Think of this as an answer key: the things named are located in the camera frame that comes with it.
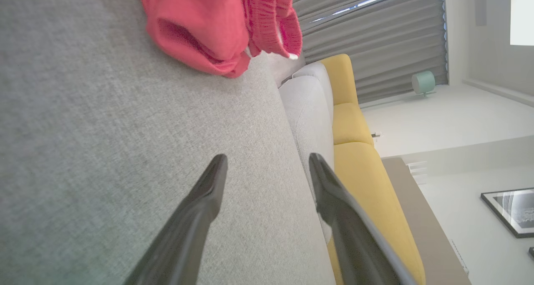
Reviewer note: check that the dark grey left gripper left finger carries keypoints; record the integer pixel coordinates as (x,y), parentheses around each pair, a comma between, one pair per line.
(187,226)

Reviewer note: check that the yellow sofa backrest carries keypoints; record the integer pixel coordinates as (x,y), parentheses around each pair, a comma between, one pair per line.
(363,180)

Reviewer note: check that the mint green round lamp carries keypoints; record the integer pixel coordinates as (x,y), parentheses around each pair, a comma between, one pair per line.
(423,82)

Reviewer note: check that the large black framed picture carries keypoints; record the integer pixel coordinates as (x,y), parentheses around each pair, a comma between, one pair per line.
(515,210)

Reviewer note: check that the grey pleated curtain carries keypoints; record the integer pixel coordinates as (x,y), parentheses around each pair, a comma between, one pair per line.
(375,39)

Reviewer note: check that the beige wooden ledge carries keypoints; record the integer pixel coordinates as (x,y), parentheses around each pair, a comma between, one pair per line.
(421,226)

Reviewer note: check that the white vent grille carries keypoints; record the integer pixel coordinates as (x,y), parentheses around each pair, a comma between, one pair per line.
(418,172)

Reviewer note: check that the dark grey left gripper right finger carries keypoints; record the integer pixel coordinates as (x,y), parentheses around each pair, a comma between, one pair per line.
(354,243)

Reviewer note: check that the grey fabric sofa cushion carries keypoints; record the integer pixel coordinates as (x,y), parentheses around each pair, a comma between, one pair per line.
(308,130)
(317,76)

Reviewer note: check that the red shorts with white waistband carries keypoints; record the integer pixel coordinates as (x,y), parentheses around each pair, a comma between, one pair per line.
(196,26)

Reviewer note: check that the bright window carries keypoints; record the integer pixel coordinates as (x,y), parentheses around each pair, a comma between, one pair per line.
(522,13)

